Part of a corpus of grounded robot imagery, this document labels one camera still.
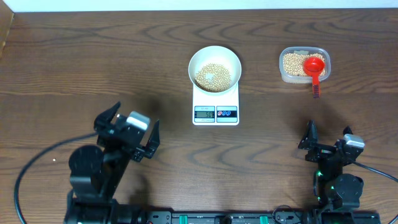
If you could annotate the white digital kitchen scale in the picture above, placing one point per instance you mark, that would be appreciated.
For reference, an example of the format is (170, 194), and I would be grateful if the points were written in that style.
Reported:
(216, 109)

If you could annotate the white round bowl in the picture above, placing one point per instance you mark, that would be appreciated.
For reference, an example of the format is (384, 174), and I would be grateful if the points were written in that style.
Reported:
(214, 69)

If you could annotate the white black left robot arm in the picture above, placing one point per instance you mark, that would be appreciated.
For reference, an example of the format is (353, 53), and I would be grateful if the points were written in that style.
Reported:
(96, 170)

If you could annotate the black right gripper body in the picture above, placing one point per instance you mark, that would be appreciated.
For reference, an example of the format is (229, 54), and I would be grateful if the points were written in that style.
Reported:
(321, 152)

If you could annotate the clear plastic soybean container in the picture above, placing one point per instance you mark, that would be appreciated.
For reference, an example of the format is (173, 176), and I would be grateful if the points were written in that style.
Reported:
(291, 64)

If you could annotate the brown cardboard box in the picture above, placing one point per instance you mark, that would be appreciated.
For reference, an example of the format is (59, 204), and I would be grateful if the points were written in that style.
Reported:
(6, 19)

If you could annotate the red plastic measuring scoop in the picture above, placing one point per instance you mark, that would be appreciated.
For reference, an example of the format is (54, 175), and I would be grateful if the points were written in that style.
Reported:
(313, 67)

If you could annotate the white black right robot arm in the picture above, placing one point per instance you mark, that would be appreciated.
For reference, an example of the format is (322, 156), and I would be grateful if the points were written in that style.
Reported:
(338, 193)

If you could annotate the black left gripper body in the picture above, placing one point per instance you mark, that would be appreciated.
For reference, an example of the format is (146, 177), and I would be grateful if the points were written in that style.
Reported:
(104, 136)

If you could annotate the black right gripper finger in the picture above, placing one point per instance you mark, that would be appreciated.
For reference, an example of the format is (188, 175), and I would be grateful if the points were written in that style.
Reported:
(310, 138)
(347, 130)

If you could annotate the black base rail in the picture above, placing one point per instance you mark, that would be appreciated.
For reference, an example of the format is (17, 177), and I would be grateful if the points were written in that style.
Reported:
(279, 216)

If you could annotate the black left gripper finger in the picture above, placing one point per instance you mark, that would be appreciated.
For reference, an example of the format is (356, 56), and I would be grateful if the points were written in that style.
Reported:
(103, 120)
(153, 141)

